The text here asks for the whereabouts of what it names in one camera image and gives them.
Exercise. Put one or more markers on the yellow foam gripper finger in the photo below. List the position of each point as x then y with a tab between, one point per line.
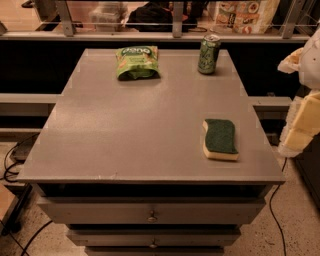
292	63
302	124

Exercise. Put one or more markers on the green rice chip bag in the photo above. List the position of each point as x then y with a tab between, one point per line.
136	62

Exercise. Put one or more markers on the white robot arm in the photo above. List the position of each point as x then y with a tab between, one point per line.
309	74

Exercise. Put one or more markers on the printed snack bag background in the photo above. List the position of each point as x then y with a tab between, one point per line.
244	17

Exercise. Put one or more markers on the black bag background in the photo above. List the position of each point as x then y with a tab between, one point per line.
159	16

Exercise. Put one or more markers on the metal railing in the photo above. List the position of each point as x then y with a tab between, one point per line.
68	20

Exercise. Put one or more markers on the green soda can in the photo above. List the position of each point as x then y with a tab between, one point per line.
209	51

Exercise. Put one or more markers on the green yellow sponge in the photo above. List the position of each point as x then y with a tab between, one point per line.
219	140

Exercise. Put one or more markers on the top drawer metal knob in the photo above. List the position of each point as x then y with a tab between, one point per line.
152	218

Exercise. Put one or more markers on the drawer metal knob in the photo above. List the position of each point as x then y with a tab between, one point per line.
152	218
153	244

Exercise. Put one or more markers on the grey drawer cabinet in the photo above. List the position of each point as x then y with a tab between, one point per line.
111	151

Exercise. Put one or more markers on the lower drawer metal knob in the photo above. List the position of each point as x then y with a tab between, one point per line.
153	244

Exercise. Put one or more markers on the clear plastic container background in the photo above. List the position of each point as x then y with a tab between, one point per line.
108	16

